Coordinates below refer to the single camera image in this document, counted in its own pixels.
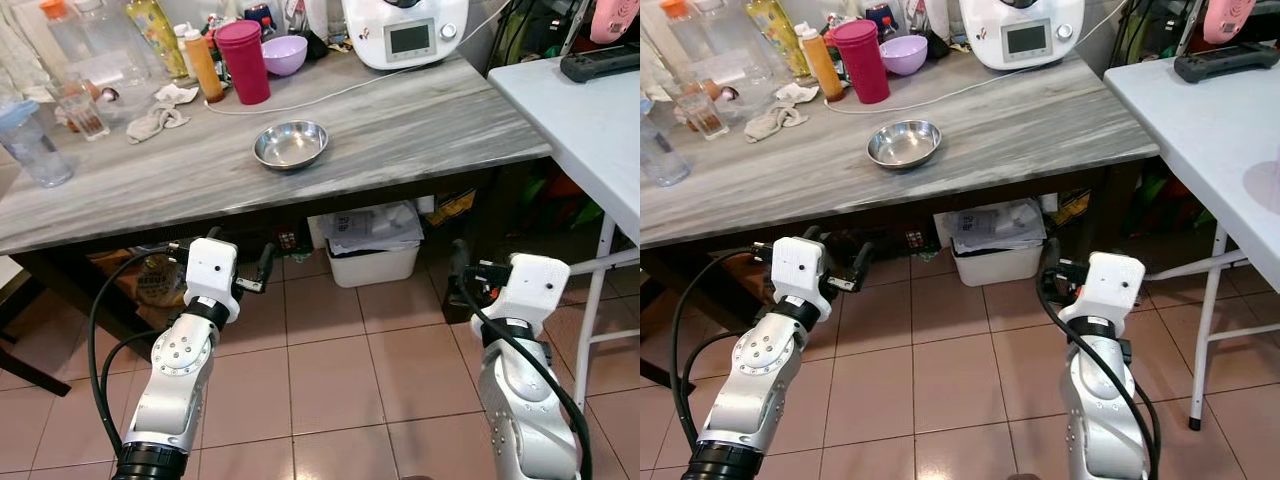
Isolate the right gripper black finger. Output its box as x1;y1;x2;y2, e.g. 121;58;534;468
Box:
1039;237;1062;299
447;237;472;301

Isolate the stainless steel plate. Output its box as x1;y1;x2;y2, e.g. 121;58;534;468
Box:
866;120;943;170
252;120;330;172

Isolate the white plastic bin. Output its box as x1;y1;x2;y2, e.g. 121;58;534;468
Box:
935;198;1046;287
308;200;426;289

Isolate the yellow printed bag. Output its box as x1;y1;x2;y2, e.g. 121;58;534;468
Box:
130;252;189;309

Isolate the crumpled beige cloth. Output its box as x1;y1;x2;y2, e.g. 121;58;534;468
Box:
745;82;821;143
125;83;201;144

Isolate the grey wood-grain table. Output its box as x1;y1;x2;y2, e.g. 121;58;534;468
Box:
640;50;1161;391
0;50;553;396

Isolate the clear drinking glass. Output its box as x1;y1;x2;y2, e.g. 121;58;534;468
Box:
675;80;731;139
48;80;111;141

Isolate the orange sauce bottle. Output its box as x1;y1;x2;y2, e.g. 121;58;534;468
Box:
183;27;226;104
797;24;846;101

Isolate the clear blue-lidded water bottle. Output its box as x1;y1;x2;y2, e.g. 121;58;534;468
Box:
640;95;691;188
0;98;75;189

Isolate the red plastic tumbler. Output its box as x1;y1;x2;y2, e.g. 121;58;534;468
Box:
215;20;272;106
830;19;891;105

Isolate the white folding table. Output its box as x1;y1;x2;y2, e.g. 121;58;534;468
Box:
1103;55;1280;433
488;55;641;411

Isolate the small purple bowl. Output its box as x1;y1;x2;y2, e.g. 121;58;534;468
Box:
882;35;929;77
262;36;309;78

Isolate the yellow-green drink bottle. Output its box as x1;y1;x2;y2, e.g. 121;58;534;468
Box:
125;0;189;81
745;0;809;79

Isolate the large clear plastic bottle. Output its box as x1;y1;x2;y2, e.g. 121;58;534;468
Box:
75;0;151;89
695;0;771;86

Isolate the large purple plastic bowl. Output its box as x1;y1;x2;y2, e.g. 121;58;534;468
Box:
1243;160;1280;216

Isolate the white kitchen machine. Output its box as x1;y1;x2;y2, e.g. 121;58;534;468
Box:
342;0;470;71
960;0;1086;71

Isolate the clear bottle orange cap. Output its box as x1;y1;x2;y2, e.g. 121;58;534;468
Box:
660;0;716;81
38;0;96;86

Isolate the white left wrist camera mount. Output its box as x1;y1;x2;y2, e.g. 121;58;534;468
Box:
185;237;240;307
772;237;830;307

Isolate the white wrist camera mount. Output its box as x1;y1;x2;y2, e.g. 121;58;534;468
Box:
496;254;572;327
185;237;240;307
772;237;830;307
1074;252;1147;324

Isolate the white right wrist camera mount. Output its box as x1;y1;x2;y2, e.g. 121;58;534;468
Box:
1074;252;1147;324
496;254;572;327

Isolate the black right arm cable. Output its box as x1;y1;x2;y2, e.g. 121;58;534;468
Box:
1035;275;1163;480
455;280;595;480

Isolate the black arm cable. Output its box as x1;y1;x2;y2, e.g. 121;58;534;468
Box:
669;243;783;453
455;280;595;480
87;243;197;459
1035;275;1163;480

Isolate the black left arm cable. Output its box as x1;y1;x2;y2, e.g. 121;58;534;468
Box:
669;243;783;453
87;243;197;459

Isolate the white power cable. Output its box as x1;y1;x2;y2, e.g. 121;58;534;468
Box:
205;0;511;116
825;0;1126;114

